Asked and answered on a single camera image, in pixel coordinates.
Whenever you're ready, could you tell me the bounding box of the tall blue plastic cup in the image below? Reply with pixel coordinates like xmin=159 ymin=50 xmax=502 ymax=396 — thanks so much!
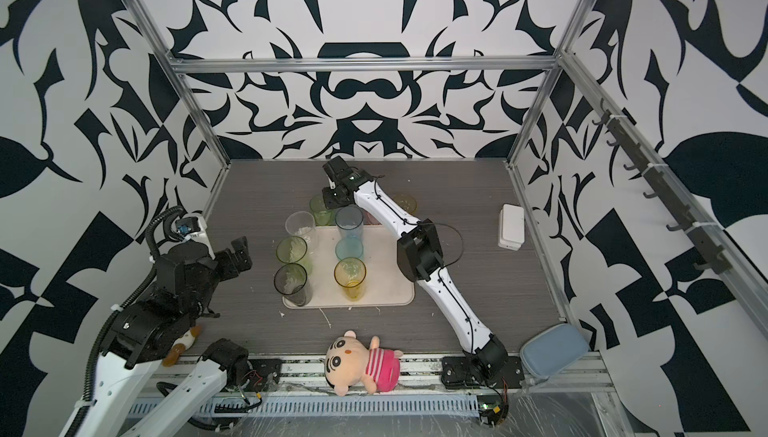
xmin=335 ymin=205 xmax=364 ymax=240

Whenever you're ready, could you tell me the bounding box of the short green plastic cup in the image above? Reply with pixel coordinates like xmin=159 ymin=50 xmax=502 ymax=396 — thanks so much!
xmin=309 ymin=194 xmax=335 ymax=226

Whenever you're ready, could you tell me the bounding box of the clear plastic cup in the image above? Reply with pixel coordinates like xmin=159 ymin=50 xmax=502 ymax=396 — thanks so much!
xmin=285 ymin=211 xmax=318 ymax=252

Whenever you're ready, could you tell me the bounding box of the teal plastic cup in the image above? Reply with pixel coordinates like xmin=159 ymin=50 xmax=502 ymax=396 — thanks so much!
xmin=335 ymin=236 xmax=364 ymax=260

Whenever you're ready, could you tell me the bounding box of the tall green plastic cup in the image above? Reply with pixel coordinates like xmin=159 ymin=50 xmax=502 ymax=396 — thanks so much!
xmin=275 ymin=236 xmax=312 ymax=274

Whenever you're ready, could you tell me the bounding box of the tall yellow plastic cup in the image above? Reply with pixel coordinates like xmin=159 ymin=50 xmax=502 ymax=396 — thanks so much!
xmin=334 ymin=257 xmax=367 ymax=301

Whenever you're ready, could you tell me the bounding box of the beige plastic tray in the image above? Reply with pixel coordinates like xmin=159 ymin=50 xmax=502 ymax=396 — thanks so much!
xmin=304 ymin=225 xmax=415 ymax=309

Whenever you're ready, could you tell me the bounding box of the dark grey plastic cup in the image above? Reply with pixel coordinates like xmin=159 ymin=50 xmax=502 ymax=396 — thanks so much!
xmin=273 ymin=263 xmax=311 ymax=307

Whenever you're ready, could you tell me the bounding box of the pink plastic cup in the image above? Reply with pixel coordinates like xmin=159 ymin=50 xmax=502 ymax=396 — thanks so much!
xmin=364 ymin=211 xmax=380 ymax=225

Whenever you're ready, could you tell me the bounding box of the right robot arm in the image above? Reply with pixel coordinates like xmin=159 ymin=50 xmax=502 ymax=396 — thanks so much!
xmin=322 ymin=157 xmax=508 ymax=383

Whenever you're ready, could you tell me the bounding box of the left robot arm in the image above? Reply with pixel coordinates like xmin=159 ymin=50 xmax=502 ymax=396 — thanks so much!
xmin=61 ymin=231 xmax=252 ymax=436

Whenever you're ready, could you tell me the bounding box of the short yellow plastic cup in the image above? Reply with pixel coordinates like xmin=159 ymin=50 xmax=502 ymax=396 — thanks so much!
xmin=391 ymin=193 xmax=418 ymax=216

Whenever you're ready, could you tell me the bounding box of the cartoon boy plush doll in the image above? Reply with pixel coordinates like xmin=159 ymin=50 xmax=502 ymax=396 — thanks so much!
xmin=324 ymin=330 xmax=404 ymax=397

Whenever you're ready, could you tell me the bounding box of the light blue zip pouch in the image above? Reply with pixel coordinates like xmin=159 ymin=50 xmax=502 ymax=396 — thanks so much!
xmin=520 ymin=323 xmax=590 ymax=379

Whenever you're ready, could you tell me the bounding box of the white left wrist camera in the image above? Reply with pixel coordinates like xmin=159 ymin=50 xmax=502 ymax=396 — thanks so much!
xmin=167 ymin=212 xmax=214 ymax=258

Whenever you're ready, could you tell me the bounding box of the brown white plush keychain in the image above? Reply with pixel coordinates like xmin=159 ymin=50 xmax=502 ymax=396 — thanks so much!
xmin=161 ymin=325 xmax=202 ymax=367

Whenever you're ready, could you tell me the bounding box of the white wall box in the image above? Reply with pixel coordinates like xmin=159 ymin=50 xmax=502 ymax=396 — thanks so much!
xmin=498 ymin=204 xmax=525 ymax=251

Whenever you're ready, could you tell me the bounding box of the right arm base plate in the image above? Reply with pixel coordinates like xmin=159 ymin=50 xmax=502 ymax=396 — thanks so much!
xmin=440 ymin=355 xmax=525 ymax=391

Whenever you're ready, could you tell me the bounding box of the white slotted cable duct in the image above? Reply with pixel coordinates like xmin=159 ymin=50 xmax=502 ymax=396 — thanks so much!
xmin=194 ymin=394 xmax=480 ymax=419

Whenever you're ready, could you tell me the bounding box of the wall hook rail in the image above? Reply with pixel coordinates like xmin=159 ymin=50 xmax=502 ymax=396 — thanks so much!
xmin=593 ymin=108 xmax=733 ymax=275

